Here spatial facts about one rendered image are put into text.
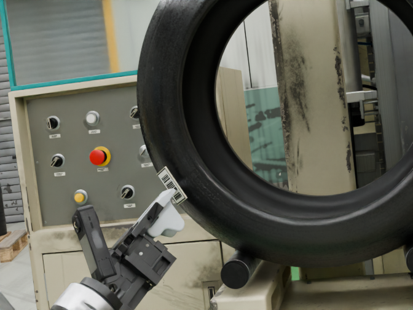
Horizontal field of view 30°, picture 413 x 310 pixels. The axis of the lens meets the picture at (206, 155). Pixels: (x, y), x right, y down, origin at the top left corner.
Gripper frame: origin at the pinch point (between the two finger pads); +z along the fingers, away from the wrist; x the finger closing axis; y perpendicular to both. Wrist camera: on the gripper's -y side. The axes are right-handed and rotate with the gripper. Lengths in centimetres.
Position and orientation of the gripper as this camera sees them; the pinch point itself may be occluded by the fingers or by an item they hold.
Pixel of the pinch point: (165, 192)
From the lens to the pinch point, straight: 120.4
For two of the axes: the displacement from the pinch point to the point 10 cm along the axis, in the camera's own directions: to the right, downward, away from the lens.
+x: 3.7, -3.4, -8.6
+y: 7.5, 6.5, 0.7
